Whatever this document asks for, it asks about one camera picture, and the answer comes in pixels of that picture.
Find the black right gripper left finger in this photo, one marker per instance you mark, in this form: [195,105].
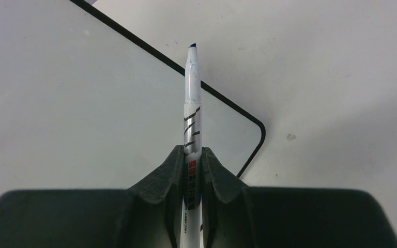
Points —
[148,214]

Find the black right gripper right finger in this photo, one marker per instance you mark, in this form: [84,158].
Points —
[237,215]

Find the white marker pen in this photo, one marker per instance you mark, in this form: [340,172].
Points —
[191,217]

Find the white whiteboard black frame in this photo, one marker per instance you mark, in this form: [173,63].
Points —
[81,106]

